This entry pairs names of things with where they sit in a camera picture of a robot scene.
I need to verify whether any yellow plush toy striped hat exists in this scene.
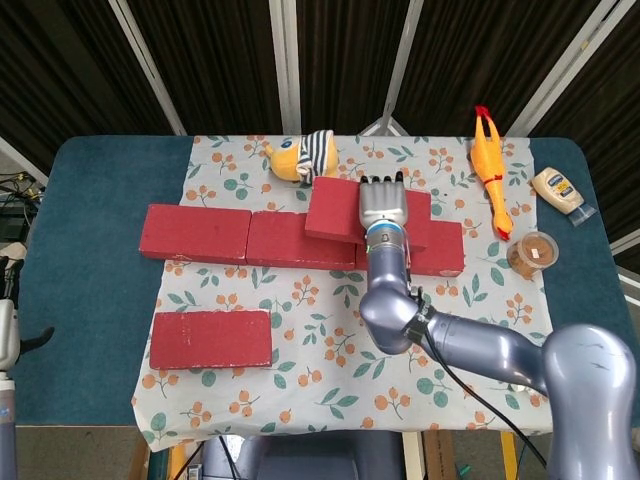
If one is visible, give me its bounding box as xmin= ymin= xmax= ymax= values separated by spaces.
xmin=263 ymin=129 xmax=341 ymax=187

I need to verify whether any beige shoe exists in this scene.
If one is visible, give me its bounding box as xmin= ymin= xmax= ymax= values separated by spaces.
xmin=0 ymin=242 xmax=27 ymax=266

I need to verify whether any yellow rubber chicken toy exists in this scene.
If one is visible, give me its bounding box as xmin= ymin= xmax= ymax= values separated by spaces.
xmin=469 ymin=104 xmax=515 ymax=242

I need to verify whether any white screen frame post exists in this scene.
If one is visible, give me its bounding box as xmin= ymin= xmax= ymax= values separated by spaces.
xmin=384 ymin=0 xmax=426 ymax=109
xmin=504 ymin=0 xmax=621 ymax=137
xmin=268 ymin=0 xmax=307 ymax=135
xmin=108 ymin=0 xmax=189 ymax=136

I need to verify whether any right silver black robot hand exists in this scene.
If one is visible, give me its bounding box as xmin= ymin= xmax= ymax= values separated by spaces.
xmin=358 ymin=171 xmax=411 ymax=235

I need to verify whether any red brick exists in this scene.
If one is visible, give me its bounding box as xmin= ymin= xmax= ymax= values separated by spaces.
xmin=148 ymin=309 xmax=274 ymax=372
xmin=353 ymin=219 xmax=466 ymax=278
xmin=138 ymin=203 xmax=253 ymax=265
xmin=303 ymin=175 xmax=432 ymax=251
xmin=245 ymin=209 xmax=358 ymax=271

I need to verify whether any mayonnaise squeeze bottle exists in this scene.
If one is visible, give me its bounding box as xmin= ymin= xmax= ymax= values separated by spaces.
xmin=530 ymin=166 xmax=585 ymax=216

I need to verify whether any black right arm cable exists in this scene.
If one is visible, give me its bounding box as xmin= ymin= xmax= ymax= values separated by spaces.
xmin=407 ymin=284 xmax=549 ymax=480

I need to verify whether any white tripod stand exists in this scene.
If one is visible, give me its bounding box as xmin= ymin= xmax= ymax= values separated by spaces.
xmin=358 ymin=102 xmax=414 ymax=137

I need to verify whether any floral print tablecloth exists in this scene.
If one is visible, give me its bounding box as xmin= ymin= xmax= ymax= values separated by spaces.
xmin=130 ymin=133 xmax=564 ymax=454

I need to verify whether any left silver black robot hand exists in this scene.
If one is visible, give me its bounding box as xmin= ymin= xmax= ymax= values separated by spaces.
xmin=0 ymin=254 xmax=55 ymax=372

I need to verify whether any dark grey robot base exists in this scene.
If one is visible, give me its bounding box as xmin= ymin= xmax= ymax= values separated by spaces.
xmin=202 ymin=430 xmax=405 ymax=480

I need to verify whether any round clear snack container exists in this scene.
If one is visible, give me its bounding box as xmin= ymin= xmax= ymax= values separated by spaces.
xmin=505 ymin=231 xmax=559 ymax=277

